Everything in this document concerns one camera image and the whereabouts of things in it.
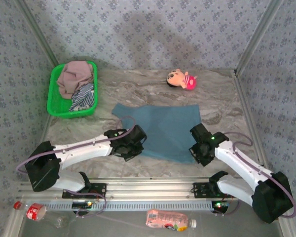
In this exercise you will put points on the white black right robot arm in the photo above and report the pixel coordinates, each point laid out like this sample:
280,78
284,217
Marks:
236,160

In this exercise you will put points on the pink label drink bottle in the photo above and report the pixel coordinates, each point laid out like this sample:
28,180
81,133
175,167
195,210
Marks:
162,218

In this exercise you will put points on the clear bottle red label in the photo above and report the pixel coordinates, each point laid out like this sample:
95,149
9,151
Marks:
35,211

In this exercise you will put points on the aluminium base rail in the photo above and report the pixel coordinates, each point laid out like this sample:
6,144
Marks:
150,190

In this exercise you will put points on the aluminium frame post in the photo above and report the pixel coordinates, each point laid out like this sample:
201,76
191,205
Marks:
29,17
267,17

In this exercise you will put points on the mauve tank top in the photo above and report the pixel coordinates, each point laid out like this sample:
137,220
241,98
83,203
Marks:
74,76

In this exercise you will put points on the green plastic basket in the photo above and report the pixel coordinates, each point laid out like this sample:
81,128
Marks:
55,103

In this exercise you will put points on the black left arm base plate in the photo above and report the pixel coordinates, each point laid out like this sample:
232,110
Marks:
99,190

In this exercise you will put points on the plush doll pink outfit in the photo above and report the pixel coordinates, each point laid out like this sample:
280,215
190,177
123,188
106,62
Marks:
177,79

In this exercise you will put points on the aluminium table side rail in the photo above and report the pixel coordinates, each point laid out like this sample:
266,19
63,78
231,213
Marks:
247,111
47,128

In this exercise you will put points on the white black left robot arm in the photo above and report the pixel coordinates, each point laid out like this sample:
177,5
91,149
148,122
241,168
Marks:
84,150

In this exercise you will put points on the teal ribbed tank top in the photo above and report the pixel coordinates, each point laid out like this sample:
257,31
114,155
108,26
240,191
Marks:
167,128

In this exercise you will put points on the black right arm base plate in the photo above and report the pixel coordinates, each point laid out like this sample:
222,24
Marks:
199,191

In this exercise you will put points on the small controller board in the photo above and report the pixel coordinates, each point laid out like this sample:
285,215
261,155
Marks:
81,205
220,206

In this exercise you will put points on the blue white striped tank top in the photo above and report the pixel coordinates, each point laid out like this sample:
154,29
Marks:
82,98

